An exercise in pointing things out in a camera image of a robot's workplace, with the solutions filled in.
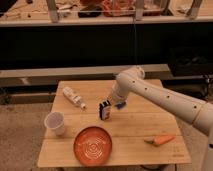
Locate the wooden table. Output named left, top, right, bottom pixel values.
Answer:
left=38, top=80, right=191, bottom=168

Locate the white plastic cup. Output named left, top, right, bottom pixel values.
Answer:
left=44, top=112, right=65, bottom=136

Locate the black and white whiteboard eraser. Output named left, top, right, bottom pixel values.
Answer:
left=99, top=100, right=111, bottom=120

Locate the black hanging cable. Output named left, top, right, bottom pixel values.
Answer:
left=132, top=16, right=139, bottom=68

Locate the orange toy carrot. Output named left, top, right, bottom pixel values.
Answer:
left=145, top=135, right=174, bottom=146

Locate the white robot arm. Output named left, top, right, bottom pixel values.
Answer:
left=108, top=66, right=213, bottom=171

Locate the orange ridged plate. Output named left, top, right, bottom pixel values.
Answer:
left=73, top=126, right=112, bottom=166

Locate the clear plastic bottle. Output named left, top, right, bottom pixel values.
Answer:
left=62, top=87, right=86, bottom=109

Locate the blue sponge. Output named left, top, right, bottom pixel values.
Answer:
left=115, top=102, right=126, bottom=109

